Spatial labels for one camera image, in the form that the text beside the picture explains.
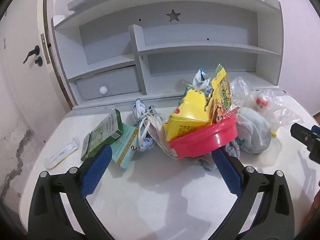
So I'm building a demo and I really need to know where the white small tube wrapper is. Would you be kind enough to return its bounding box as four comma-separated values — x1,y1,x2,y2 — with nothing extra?
43,138,79,170

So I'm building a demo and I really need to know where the light blue cloth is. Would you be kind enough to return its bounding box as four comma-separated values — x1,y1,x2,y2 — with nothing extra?
197,107,272,172

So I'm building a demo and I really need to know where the clear plastic bag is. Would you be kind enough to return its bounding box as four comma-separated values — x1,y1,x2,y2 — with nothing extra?
230,77,303,137

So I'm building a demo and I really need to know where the teal medicine box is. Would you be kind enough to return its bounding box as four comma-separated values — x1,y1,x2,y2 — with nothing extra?
111,124,138,169

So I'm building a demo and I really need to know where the yellow green snack bag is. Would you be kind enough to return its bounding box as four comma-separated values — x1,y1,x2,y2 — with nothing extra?
207,64,232,125

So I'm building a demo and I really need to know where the red plastic bowl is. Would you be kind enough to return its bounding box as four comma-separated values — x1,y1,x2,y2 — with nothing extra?
169,116,238,159

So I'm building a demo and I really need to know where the green cigarette box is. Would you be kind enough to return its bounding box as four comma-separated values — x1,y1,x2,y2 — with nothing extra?
80,108,124,161

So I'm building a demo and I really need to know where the yellow snack box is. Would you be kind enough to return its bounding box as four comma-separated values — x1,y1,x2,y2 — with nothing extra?
163,89,209,141

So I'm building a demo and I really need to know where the blue white milk snack bag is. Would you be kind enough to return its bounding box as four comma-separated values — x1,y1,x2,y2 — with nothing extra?
184,68,213,101

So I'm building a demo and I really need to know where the blue white wrapper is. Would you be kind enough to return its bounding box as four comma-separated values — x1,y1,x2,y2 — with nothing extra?
132,99,155,152

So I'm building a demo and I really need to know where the patterned child face mask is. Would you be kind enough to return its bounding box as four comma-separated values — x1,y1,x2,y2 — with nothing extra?
148,109,178,159

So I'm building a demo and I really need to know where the grey drawer with white knob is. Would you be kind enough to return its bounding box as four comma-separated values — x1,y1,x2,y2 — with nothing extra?
76,66,141,100

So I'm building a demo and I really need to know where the white door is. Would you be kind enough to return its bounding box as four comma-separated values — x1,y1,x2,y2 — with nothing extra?
0,0,70,205

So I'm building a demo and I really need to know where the grey desk hutch shelf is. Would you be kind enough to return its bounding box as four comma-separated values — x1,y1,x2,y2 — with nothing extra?
52,0,284,109

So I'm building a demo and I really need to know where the black door handle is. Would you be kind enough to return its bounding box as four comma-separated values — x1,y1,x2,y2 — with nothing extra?
23,46,43,67

